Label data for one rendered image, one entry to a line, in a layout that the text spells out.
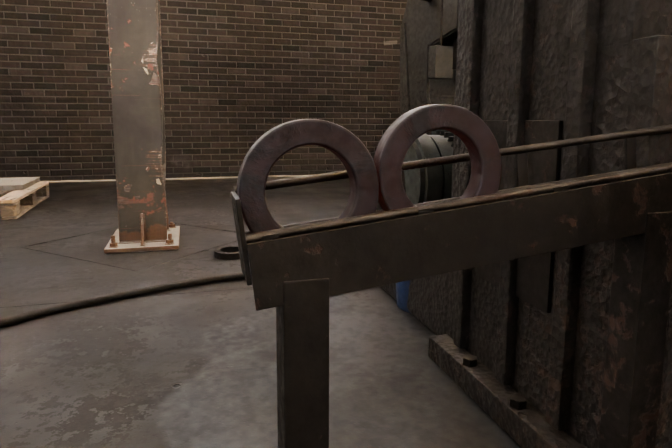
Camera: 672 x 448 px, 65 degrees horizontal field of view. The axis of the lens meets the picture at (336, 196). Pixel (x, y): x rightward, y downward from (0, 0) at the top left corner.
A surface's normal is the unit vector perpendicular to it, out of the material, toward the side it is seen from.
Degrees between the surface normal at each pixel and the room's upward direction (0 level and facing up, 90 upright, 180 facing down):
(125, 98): 90
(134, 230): 90
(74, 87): 90
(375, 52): 90
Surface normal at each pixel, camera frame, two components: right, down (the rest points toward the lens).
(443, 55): 0.44, 0.13
